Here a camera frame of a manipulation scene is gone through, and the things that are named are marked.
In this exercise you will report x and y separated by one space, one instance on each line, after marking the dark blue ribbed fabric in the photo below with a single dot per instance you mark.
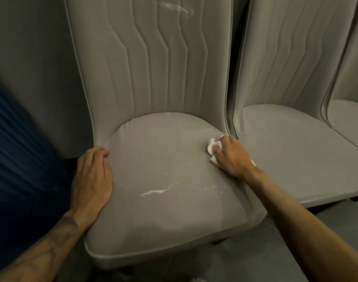
20 173

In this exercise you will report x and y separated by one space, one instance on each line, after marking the person's left hand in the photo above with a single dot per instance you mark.
90 185

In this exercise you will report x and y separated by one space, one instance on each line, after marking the white cleaning cloth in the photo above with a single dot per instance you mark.
211 143

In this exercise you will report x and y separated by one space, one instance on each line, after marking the person's right forearm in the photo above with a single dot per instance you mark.
311 232

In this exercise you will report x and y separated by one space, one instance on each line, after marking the person's left forearm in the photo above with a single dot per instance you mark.
38 252

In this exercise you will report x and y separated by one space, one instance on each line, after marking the grey padded chair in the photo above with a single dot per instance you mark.
290 143
349 114
155 173

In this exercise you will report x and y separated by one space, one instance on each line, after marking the person's right hand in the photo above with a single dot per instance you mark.
234 158

